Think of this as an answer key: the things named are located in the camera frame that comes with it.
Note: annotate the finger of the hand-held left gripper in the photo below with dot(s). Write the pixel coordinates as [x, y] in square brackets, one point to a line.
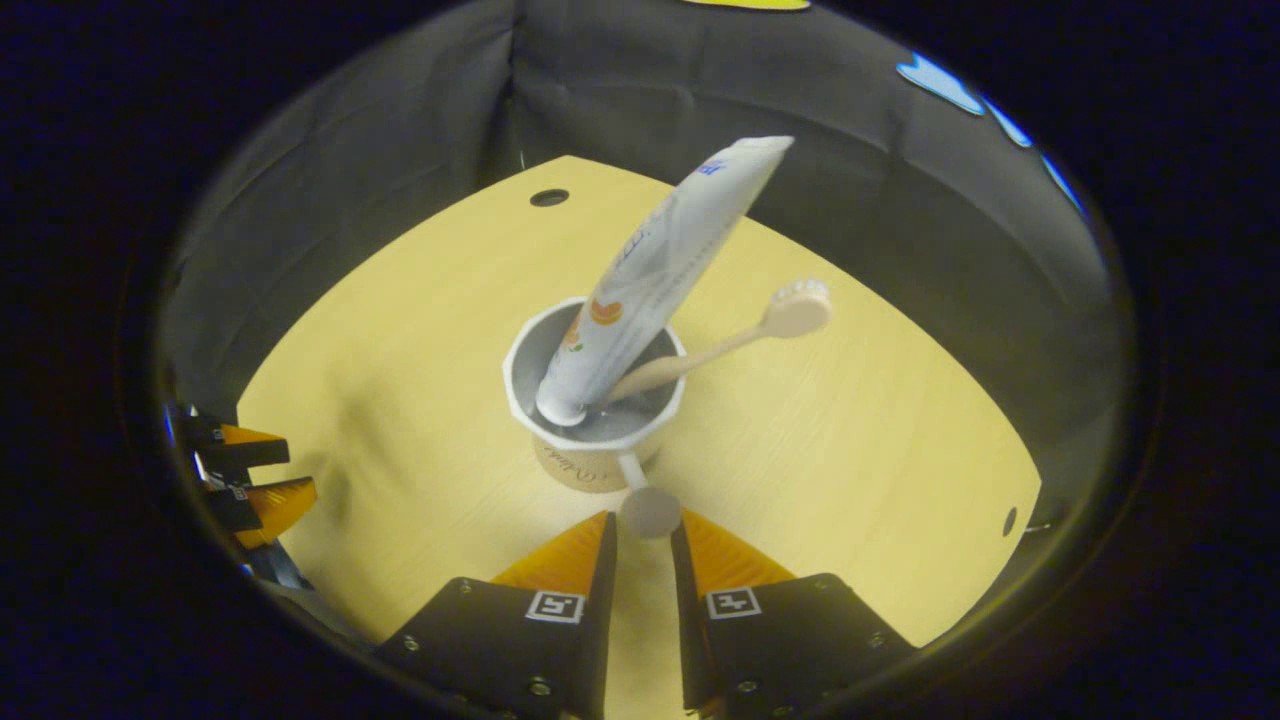
[275, 500]
[240, 450]

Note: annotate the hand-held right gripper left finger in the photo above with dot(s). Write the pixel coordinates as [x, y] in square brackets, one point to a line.
[600, 620]

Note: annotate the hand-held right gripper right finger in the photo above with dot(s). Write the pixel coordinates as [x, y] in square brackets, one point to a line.
[688, 630]

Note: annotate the round wooden coaster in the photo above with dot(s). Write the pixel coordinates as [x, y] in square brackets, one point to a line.
[580, 470]

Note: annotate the beige toothbrush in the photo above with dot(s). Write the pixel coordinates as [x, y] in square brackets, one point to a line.
[795, 312]

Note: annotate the white toothpaste tube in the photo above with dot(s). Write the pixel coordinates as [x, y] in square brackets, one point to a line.
[660, 260]

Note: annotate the wooden desktop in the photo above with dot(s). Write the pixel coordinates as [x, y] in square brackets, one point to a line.
[850, 450]

